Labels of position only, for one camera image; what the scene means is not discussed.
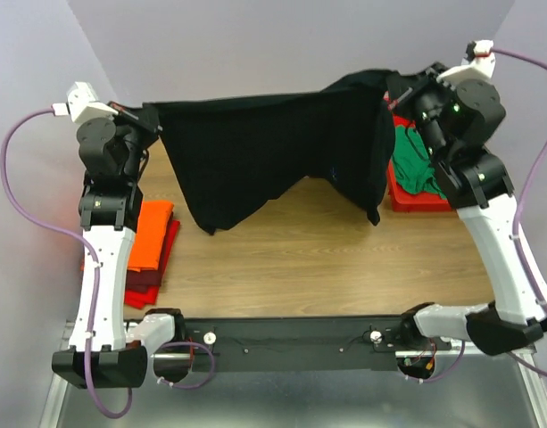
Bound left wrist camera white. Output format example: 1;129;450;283
51;81;118;125

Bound red folded t shirt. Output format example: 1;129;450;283
124;285;162;309

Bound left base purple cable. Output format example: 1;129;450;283
154;340;216;391

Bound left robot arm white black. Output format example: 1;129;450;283
52;102;186;390

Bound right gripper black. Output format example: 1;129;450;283
386;62;461;163

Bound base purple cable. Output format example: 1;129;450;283
154;340;216;391
404;338;466;385

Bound red plastic bin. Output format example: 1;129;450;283
386;114;451;212

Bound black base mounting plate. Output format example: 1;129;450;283
184;315;451;372

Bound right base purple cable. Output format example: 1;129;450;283
404;338;466;385

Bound green t shirt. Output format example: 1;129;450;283
392;122;446;200

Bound aluminium frame rail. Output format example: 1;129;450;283
62;320;536;355

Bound black t shirt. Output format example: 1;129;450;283
154;70;395;234

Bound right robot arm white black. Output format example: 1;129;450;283
386;63;547;356

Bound orange folded t shirt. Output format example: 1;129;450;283
127;201;174;272

